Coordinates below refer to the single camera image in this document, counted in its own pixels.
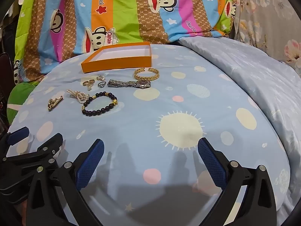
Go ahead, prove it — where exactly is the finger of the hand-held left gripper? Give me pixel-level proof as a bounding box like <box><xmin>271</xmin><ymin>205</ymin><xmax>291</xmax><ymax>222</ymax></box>
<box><xmin>0</xmin><ymin>126</ymin><xmax>30</xmax><ymax>151</ymax></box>
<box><xmin>0</xmin><ymin>133</ymin><xmax>64</xmax><ymax>177</ymax></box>

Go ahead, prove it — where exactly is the striped monkey print blanket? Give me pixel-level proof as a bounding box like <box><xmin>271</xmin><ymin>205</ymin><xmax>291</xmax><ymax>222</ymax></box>
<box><xmin>13</xmin><ymin>0</ymin><xmax>238</xmax><ymax>85</ymax></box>

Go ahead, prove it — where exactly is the light blue dotted duvet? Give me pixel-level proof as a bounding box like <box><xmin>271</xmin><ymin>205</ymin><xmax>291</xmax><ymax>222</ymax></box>
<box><xmin>5</xmin><ymin>44</ymin><xmax>292</xmax><ymax>226</ymax></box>

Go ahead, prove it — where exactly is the pale blue quilt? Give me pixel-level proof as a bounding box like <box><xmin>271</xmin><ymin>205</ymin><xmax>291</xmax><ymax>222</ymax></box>
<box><xmin>179</xmin><ymin>36</ymin><xmax>301</xmax><ymax>217</ymax></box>

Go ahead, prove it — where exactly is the gold chain bracelet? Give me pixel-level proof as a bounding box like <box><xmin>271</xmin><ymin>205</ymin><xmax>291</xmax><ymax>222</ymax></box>
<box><xmin>134</xmin><ymin>68</ymin><xmax>160</xmax><ymax>81</ymax></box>

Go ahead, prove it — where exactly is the orange shallow box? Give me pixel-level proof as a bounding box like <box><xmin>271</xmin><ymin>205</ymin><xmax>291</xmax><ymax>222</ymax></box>
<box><xmin>81</xmin><ymin>42</ymin><xmax>153</xmax><ymax>74</ymax></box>

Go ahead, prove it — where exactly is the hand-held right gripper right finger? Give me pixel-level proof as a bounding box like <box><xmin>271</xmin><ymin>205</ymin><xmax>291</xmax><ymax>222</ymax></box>
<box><xmin>197</xmin><ymin>137</ymin><xmax>278</xmax><ymax>226</ymax></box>

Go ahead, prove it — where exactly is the silver wristwatch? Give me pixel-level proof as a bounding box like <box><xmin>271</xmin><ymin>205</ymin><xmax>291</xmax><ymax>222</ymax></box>
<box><xmin>107</xmin><ymin>79</ymin><xmax>151</xmax><ymax>89</ymax></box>

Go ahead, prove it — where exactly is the grey floral cloth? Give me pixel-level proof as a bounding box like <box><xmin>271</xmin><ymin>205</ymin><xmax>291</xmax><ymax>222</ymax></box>
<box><xmin>232</xmin><ymin>0</ymin><xmax>301</xmax><ymax>64</ymax></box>

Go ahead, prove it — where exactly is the green pillow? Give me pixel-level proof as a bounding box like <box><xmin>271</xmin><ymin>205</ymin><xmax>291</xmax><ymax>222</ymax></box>
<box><xmin>7</xmin><ymin>81</ymin><xmax>39</xmax><ymax>125</ymax></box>

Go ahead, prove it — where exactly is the black bead bracelet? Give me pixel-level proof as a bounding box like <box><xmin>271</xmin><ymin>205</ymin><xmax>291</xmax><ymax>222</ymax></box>
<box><xmin>81</xmin><ymin>92</ymin><xmax>118</xmax><ymax>116</ymax></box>

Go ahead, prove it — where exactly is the gold double loop brooch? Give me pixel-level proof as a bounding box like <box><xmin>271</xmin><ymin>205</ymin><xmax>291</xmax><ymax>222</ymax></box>
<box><xmin>82</xmin><ymin>80</ymin><xmax>95</xmax><ymax>91</ymax></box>

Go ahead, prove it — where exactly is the gold chain brooch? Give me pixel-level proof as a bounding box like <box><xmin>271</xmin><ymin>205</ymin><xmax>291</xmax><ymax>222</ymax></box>
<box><xmin>48</xmin><ymin>95</ymin><xmax>64</xmax><ymax>111</ymax></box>

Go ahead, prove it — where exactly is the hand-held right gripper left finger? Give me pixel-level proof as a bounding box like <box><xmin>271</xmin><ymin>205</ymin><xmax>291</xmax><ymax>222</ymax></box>
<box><xmin>25</xmin><ymin>138</ymin><xmax>105</xmax><ymax>226</ymax></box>

